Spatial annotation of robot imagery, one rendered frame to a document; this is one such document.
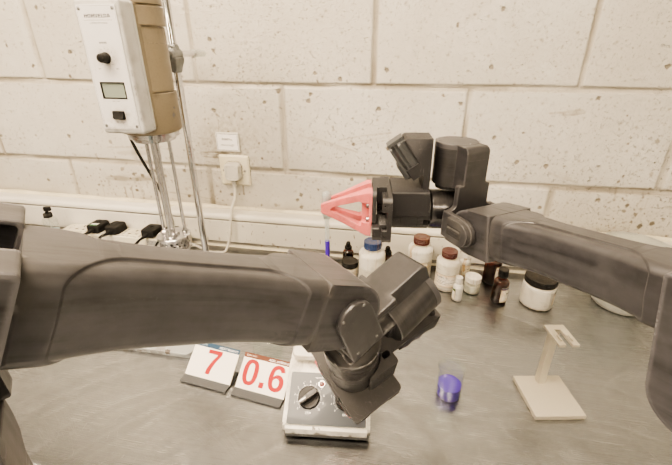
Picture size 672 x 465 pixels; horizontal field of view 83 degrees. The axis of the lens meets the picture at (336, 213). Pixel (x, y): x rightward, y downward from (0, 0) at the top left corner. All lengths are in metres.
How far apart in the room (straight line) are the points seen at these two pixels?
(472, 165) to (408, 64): 0.48
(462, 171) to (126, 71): 0.53
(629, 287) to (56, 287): 0.39
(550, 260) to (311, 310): 0.26
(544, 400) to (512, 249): 0.36
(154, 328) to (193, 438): 0.46
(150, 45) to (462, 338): 0.78
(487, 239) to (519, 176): 0.56
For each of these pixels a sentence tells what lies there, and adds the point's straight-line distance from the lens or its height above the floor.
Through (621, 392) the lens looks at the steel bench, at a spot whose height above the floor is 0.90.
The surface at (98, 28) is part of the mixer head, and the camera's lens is 0.73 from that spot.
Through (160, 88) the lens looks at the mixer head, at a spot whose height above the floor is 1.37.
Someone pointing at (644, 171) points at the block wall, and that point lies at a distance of 1.12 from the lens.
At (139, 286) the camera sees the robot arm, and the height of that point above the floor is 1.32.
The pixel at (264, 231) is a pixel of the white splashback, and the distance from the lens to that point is 1.08.
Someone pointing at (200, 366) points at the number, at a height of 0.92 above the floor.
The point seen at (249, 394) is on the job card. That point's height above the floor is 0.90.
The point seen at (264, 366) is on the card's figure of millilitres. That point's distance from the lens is 0.71.
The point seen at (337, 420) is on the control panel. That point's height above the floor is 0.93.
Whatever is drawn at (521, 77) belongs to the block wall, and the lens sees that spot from 0.98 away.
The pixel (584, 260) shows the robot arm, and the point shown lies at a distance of 0.42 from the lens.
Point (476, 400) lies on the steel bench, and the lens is 0.74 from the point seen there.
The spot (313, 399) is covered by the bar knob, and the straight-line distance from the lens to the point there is 0.64.
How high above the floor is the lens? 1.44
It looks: 24 degrees down
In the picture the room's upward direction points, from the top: straight up
